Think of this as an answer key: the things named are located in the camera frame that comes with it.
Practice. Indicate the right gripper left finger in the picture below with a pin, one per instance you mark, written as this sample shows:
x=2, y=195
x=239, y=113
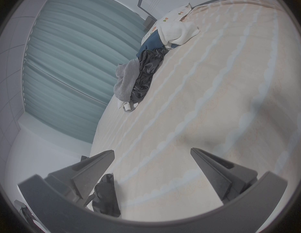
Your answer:
x=92, y=172

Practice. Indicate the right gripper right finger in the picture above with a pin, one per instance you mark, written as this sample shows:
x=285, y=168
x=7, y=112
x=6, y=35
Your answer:
x=214, y=175

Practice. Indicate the black T-shirt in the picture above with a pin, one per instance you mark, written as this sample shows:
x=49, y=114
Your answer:
x=106, y=198

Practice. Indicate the bed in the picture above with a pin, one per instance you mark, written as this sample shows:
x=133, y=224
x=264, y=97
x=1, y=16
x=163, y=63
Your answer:
x=201, y=93

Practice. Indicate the pile of clothes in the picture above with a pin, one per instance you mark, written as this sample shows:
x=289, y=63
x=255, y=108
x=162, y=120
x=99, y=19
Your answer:
x=145, y=64

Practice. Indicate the blue-green curtain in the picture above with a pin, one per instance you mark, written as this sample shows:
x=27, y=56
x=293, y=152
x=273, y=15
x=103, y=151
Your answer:
x=92, y=37
x=60, y=110

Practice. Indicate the grey bedside table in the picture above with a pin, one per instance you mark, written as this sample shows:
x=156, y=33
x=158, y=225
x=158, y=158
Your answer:
x=148, y=22

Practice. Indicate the white printed pillow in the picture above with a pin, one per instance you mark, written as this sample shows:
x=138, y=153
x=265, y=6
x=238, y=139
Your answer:
x=172, y=13

